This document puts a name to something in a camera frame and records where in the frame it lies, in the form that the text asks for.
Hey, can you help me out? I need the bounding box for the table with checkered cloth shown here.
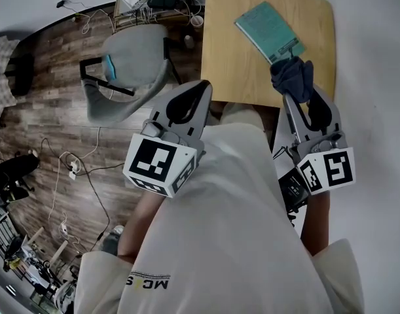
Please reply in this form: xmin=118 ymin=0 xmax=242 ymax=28
xmin=0 ymin=33 xmax=35 ymax=117

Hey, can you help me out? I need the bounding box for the person's grey shoe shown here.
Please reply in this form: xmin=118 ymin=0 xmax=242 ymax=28
xmin=99 ymin=224 xmax=126 ymax=258

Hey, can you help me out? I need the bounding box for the grey chair with black frame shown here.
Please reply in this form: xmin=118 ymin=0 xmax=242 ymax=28
xmin=79 ymin=23 xmax=183 ymax=127

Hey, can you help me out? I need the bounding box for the person's right forearm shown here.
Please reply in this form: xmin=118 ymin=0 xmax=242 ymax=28
xmin=299 ymin=190 xmax=331 ymax=256

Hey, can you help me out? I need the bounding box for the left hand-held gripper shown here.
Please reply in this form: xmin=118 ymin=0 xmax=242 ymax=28
xmin=122 ymin=78 xmax=213 ymax=199

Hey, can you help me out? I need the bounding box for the black office chair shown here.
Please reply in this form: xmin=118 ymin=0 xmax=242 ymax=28
xmin=0 ymin=152 xmax=40 ymax=202

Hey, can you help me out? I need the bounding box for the teal green mat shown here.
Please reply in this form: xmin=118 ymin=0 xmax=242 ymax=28
xmin=234 ymin=1 xmax=308 ymax=65

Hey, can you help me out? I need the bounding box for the person's left forearm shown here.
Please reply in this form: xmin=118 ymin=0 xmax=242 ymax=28
xmin=116 ymin=188 xmax=166 ymax=264

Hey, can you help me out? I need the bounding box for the black battery pack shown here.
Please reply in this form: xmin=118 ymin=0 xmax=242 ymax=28
xmin=278 ymin=167 xmax=310 ymax=209

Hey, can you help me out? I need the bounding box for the dark blue cloth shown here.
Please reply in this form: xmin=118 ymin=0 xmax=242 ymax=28
xmin=270 ymin=56 xmax=315 ymax=104

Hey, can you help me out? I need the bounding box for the teal fabric strap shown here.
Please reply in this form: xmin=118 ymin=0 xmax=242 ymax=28
xmin=103 ymin=54 xmax=117 ymax=81

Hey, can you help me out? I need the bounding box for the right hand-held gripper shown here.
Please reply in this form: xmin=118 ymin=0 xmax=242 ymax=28
xmin=282 ymin=86 xmax=357 ymax=196

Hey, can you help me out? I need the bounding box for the black battery pack cable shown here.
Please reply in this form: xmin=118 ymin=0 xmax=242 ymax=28
xmin=272 ymin=145 xmax=300 ymax=163

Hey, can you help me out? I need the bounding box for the person's white shirt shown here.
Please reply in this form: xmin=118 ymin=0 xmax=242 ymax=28
xmin=73 ymin=101 xmax=366 ymax=314

